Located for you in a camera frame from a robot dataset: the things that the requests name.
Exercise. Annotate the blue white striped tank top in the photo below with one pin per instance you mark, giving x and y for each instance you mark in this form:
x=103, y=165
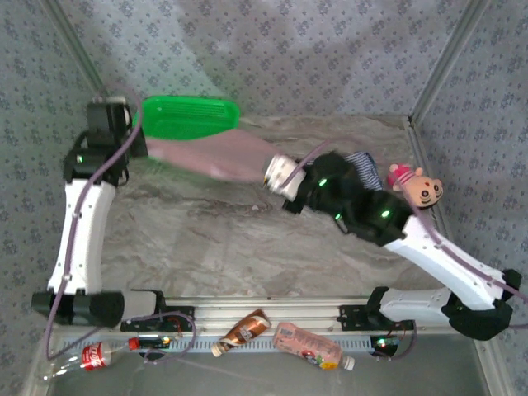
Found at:
x=367, y=171

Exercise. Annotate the pink ribbed tank top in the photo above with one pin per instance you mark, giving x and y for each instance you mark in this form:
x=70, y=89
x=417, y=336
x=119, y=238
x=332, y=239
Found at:
x=214, y=156

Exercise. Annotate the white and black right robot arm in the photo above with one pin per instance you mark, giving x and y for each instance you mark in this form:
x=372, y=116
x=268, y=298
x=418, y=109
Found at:
x=445, y=260

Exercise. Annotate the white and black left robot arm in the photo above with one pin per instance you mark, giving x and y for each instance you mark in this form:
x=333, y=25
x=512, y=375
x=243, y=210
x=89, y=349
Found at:
x=82, y=231

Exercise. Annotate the pink plush toy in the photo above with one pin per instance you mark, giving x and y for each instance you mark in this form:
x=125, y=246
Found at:
x=425, y=191

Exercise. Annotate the green plastic basket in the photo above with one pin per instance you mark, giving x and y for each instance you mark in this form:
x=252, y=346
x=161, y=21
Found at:
x=185, y=117

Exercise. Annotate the small black controller board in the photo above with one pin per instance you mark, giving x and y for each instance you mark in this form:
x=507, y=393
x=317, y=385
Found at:
x=385, y=344
x=154, y=342

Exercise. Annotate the pink drink bottle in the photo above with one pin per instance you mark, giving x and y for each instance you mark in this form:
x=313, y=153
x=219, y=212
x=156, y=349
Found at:
x=305, y=342

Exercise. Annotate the brown drink bottle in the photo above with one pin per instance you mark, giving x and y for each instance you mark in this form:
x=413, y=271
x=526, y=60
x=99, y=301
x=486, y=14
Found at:
x=247, y=328

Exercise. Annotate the clear cola bottle red label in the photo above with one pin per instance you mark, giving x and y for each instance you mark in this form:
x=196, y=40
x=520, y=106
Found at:
x=97, y=356

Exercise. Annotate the aluminium corner post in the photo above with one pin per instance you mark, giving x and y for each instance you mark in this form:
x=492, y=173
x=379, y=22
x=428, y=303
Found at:
x=446, y=62
x=78, y=49

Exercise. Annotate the aluminium table side rail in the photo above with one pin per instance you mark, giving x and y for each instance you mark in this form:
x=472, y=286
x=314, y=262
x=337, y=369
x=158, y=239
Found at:
x=421, y=144

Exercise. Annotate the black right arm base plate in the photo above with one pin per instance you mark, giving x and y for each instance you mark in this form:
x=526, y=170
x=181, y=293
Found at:
x=350, y=319

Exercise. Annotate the aluminium front rail frame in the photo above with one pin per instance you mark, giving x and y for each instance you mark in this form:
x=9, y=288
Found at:
x=297, y=311

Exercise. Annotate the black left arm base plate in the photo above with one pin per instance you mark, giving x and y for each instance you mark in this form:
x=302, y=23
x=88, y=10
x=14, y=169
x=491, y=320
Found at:
x=181, y=323

